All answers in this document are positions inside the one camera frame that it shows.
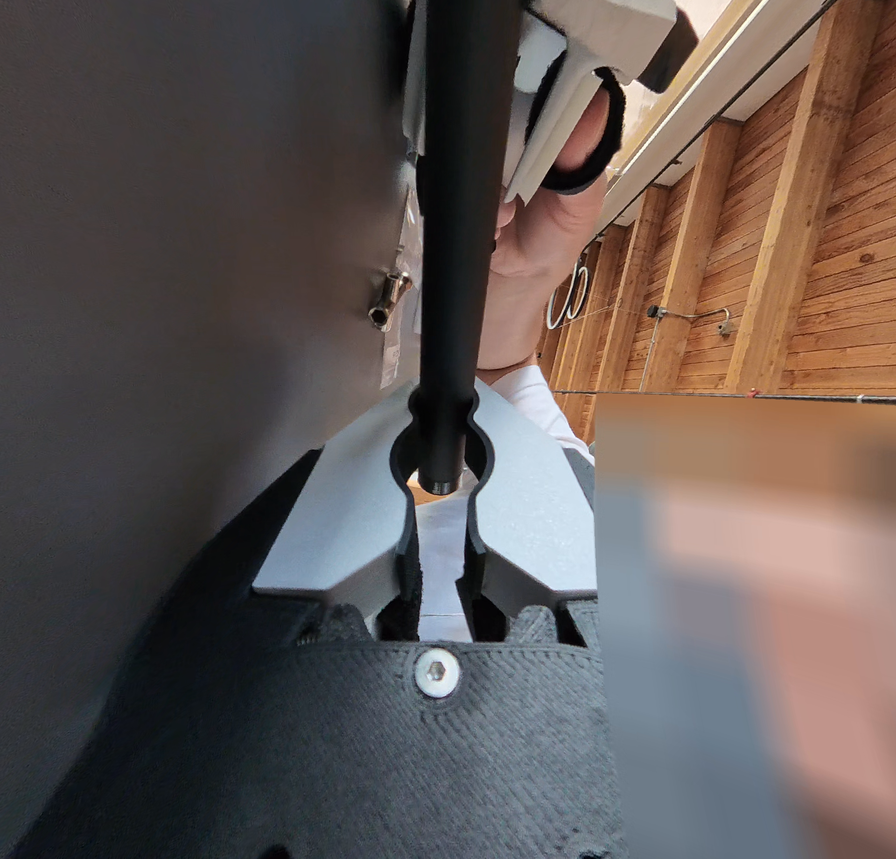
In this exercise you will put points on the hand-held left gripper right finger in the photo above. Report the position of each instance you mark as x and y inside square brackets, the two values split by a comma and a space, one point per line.
[532, 516]

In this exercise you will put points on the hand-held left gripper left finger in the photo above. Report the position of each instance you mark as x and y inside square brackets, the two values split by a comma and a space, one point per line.
[336, 523]

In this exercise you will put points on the black screwdriver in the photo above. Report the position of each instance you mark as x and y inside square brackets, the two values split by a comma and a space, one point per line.
[455, 208]

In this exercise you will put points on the dark grey desk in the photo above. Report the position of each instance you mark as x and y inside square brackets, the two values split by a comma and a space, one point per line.
[175, 243]

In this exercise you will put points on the person's right hand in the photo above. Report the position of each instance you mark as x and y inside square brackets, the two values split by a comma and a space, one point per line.
[549, 243]

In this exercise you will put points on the clear plastic bag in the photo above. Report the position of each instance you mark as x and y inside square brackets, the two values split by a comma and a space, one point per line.
[399, 358]

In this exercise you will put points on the small metal standoff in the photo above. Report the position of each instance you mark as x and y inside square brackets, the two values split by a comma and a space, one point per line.
[386, 301]

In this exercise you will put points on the metal conduit with junction box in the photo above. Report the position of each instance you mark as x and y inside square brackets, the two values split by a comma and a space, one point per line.
[689, 315]

